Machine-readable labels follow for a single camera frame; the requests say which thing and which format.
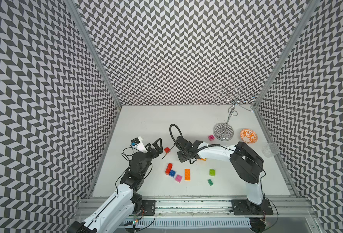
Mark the dark green lego brick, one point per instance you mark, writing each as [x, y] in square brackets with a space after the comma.
[210, 182]

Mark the small red lego brick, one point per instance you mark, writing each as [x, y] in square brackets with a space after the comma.
[167, 150]

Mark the lime green lego brick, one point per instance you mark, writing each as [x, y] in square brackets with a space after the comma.
[212, 172]

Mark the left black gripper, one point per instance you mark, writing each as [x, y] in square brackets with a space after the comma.
[159, 149]

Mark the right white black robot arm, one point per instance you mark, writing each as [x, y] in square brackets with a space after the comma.
[246, 162]

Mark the silver metal jewelry stand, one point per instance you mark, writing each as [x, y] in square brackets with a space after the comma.
[223, 131]

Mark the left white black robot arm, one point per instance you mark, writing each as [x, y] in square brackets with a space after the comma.
[125, 200]

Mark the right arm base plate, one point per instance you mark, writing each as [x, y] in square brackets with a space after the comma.
[246, 208]

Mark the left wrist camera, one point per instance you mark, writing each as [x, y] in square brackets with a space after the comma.
[138, 144]

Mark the aluminium front rail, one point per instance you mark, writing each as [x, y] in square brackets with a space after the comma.
[287, 206]

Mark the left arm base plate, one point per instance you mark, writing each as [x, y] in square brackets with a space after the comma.
[146, 207]

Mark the clear glass cup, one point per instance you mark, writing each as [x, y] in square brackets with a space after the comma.
[270, 150]

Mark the white ribbed cable duct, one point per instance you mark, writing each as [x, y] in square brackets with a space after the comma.
[187, 223]

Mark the magenta lego brick far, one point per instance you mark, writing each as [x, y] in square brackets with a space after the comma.
[211, 137]

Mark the red stacked lego brick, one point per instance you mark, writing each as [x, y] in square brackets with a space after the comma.
[168, 169]

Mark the orange patterned small plate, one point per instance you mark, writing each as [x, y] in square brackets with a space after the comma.
[248, 136]

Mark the pink lego brick near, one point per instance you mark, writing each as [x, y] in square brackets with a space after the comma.
[178, 178]

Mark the blue small lego brick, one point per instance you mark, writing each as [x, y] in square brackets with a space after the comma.
[172, 173]

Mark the orange long lego brick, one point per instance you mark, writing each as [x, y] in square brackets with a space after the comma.
[187, 175]

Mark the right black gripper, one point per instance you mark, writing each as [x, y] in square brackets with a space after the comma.
[180, 157]

